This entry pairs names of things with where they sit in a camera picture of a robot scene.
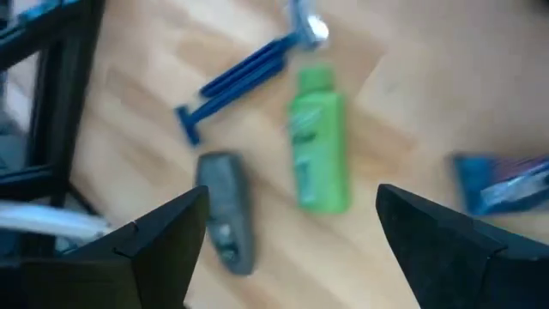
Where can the black table frame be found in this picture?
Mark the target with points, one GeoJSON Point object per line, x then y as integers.
{"type": "Point", "coordinates": [64, 86]}

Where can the blue toothpaste tube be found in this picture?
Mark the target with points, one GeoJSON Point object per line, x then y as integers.
{"type": "Point", "coordinates": [484, 180]}

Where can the green travel shampoo bottle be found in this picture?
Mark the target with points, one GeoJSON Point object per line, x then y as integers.
{"type": "Point", "coordinates": [319, 150]}

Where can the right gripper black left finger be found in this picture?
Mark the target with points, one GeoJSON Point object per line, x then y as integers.
{"type": "Point", "coordinates": [128, 266]}

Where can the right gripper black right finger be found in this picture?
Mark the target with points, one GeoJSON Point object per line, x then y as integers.
{"type": "Point", "coordinates": [463, 266]}

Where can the grey Dove body wash bottle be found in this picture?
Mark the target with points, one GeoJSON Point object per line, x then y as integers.
{"type": "Point", "coordinates": [227, 193]}

